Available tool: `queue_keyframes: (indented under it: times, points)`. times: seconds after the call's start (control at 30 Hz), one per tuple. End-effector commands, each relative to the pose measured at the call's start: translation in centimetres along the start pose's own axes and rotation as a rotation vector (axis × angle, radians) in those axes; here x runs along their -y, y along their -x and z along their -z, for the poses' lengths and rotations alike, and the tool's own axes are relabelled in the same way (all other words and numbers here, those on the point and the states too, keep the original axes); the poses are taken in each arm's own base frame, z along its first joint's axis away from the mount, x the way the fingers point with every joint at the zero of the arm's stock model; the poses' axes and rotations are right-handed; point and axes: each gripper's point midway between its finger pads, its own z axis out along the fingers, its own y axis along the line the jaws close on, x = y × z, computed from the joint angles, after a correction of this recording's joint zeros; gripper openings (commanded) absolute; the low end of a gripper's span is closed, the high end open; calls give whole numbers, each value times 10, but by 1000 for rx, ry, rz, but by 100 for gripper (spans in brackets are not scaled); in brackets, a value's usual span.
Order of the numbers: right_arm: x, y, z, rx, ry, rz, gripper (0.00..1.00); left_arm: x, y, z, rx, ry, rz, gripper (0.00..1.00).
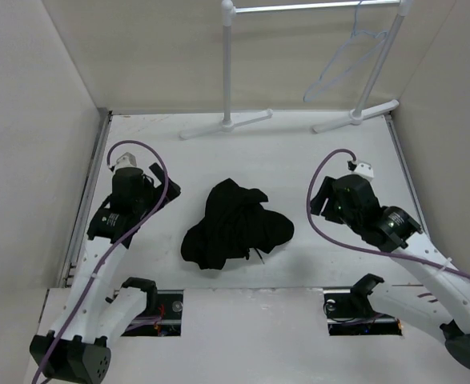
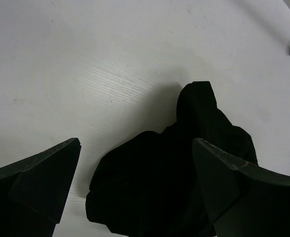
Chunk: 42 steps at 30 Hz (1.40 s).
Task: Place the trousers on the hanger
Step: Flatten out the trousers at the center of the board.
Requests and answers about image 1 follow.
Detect black trousers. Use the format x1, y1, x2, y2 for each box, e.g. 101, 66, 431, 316
180, 178, 295, 270

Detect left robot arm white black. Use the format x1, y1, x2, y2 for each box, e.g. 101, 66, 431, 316
30, 158, 181, 383

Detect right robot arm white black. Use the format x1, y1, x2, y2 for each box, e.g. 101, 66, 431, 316
309, 174, 470, 370

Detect white garment rack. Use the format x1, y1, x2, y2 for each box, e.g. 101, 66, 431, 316
179, 1, 413, 140

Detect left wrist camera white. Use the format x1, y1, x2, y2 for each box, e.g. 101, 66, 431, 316
113, 152, 137, 172

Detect light blue wire hanger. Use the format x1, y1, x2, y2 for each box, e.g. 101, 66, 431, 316
303, 1, 389, 103

